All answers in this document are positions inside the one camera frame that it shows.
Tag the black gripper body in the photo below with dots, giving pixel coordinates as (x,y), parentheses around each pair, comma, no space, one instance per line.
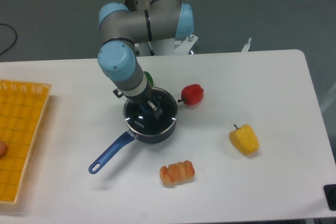
(141,98)

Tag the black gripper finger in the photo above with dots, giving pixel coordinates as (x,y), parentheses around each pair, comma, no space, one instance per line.
(153,110)

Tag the glass lid blue knob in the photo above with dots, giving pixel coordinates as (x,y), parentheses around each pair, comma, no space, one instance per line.
(142,123)

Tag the dark blue saucepan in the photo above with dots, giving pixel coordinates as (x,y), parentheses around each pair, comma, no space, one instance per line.
(124,139)

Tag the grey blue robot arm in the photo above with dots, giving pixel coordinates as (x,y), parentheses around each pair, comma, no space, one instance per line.
(121,28)

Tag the green bell pepper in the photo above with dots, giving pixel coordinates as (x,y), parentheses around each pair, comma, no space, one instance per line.
(149,78)

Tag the red bell pepper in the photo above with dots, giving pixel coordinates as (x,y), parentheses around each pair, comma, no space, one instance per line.
(192,94)

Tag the orange bread pastry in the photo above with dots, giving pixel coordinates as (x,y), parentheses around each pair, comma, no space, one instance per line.
(177,173)

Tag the yellow bell pepper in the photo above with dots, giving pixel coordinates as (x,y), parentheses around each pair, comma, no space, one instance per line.
(244,139)

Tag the yellow woven basket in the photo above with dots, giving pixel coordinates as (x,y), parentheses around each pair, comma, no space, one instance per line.
(22,107)

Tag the peach object in basket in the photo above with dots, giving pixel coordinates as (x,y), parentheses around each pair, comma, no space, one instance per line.
(3,148)

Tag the black device at edge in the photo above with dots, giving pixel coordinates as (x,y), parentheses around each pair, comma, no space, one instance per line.
(330,194)

